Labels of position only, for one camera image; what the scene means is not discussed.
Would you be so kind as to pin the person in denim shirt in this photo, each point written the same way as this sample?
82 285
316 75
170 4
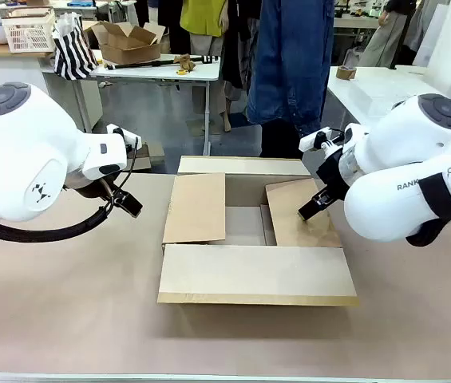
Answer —
289 60

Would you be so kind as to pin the person in beige skirt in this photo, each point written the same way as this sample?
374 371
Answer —
382 40

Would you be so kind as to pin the white plastic basket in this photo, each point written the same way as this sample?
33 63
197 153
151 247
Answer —
29 34

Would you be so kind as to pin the white background table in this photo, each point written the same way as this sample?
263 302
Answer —
157 73

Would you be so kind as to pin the crumpled brown paper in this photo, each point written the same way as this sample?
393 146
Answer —
184 61

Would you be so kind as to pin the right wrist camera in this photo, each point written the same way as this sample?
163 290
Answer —
313 140

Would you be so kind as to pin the large brown cardboard box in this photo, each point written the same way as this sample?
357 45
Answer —
249 271

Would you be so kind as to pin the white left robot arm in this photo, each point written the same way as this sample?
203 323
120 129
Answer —
17 151

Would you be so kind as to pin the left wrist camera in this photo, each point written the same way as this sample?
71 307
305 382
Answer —
123 135

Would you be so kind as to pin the black pole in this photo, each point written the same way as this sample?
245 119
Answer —
141 64

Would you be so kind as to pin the yellow vest garment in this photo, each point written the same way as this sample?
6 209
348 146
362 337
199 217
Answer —
203 16

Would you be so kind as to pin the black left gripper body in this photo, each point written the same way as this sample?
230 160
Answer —
89 189

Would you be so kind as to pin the black white striped bag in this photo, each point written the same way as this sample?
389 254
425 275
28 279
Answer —
71 52

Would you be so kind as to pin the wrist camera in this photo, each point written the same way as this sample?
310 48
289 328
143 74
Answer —
313 140
123 135

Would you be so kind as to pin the small open cardboard box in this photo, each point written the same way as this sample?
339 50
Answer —
129 50

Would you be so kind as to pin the white board panel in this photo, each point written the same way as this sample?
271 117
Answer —
448 32

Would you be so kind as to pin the white side table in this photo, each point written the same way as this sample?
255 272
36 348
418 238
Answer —
369 91

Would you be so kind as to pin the flat cardboard on floor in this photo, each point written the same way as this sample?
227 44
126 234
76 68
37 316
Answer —
153 153

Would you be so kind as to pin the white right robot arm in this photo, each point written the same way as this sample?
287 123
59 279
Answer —
404 159

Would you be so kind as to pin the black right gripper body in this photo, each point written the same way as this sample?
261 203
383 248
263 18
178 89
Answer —
335 175

